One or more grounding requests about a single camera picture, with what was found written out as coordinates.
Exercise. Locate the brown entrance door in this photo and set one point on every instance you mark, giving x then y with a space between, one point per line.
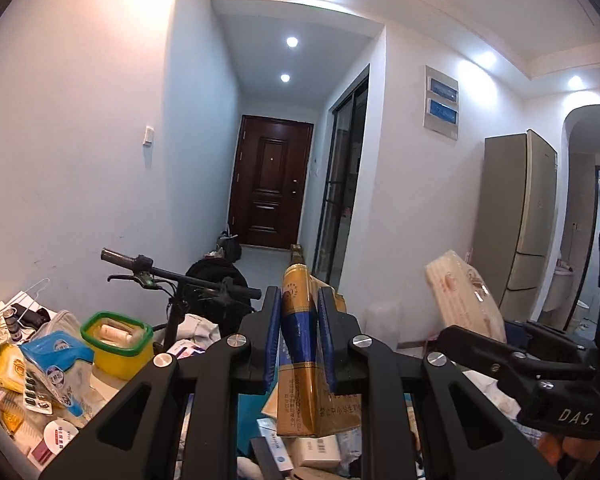
272 180

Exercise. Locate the white jar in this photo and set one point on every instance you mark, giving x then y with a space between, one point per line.
60 435

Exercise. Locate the black bag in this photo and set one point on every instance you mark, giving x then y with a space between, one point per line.
230 247

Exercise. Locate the tall translucent plastic bag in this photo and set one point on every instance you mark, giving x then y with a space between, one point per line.
385 322

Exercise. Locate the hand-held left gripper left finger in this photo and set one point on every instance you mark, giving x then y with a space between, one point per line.
272 340

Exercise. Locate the grey pouch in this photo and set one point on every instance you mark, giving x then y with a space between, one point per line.
60 325

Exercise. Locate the blue white wet wipes pack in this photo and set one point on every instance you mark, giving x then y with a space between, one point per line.
187 350

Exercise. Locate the small dark bottle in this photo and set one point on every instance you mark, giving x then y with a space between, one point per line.
14 325

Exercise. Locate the white garment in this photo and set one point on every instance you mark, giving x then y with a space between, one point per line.
197 327

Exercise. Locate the wall electrical panel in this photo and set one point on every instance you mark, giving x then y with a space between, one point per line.
441 102

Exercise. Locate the white sugar bag blue top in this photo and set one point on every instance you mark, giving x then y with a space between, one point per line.
55 360

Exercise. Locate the beige refrigerator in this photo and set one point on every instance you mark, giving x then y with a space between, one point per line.
517 220

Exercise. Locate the cardboard box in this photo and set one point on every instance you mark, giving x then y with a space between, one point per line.
297 254

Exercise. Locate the white crumpled cloth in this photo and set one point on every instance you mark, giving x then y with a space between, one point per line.
485 395

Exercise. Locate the small white blue box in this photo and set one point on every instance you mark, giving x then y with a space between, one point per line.
275 442

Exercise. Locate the green pill blister pack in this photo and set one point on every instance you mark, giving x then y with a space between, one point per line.
37 395

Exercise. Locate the gold blue cigarette pack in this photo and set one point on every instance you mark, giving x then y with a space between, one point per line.
300 335

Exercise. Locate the yellow container green rim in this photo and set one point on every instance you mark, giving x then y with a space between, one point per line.
115 355

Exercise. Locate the cream tissue pack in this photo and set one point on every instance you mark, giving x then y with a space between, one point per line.
465 300

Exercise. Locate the black backpack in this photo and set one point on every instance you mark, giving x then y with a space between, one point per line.
215 275

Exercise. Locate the white wall switch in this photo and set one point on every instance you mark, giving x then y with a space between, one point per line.
149 136

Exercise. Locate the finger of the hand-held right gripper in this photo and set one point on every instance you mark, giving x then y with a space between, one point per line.
505 360
545 340

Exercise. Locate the black framed sliding door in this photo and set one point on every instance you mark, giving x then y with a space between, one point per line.
342 180

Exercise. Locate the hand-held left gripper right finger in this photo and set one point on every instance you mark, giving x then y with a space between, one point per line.
326 340

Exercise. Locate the white toilet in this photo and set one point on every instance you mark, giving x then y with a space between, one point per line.
562 285

